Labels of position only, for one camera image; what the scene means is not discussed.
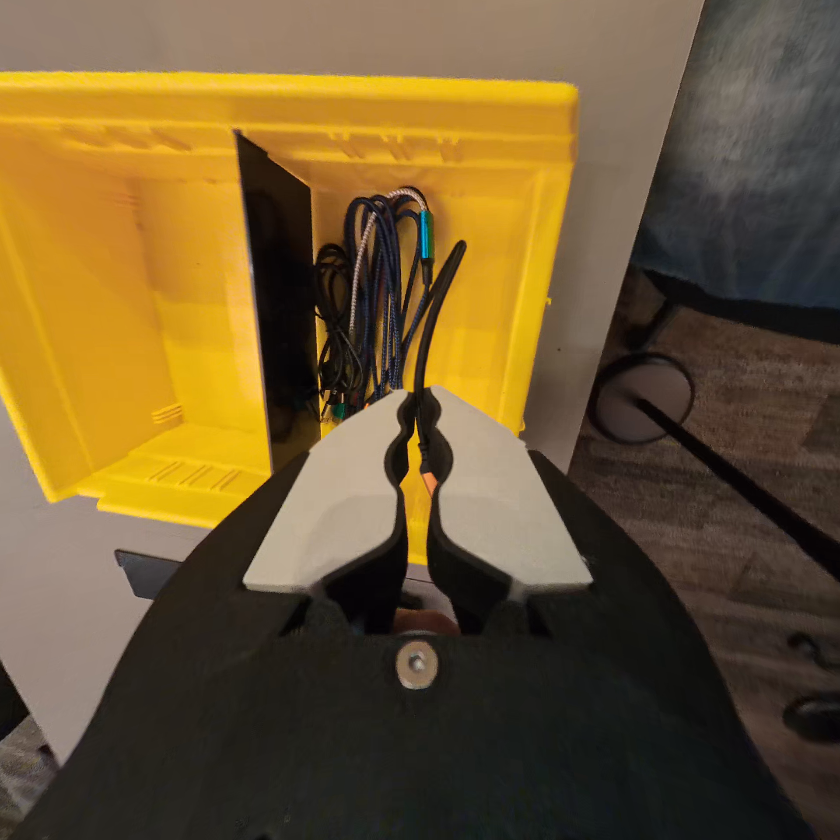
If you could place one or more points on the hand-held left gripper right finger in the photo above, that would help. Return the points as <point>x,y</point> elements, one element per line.
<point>505,518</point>

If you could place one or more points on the black chair caster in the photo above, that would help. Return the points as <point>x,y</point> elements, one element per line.
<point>817,718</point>
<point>806,646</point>

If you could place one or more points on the round base pole stand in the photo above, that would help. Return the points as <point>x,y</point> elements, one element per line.
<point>623,407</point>

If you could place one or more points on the yellow divided storage bin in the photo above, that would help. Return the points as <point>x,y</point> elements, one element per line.
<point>131,295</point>

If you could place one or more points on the black divider panel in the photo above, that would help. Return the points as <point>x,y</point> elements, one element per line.
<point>282,295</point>

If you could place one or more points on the dark blue cloth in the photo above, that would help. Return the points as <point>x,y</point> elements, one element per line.
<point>754,164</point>

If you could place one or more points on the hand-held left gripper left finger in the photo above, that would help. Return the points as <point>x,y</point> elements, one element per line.
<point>328,512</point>

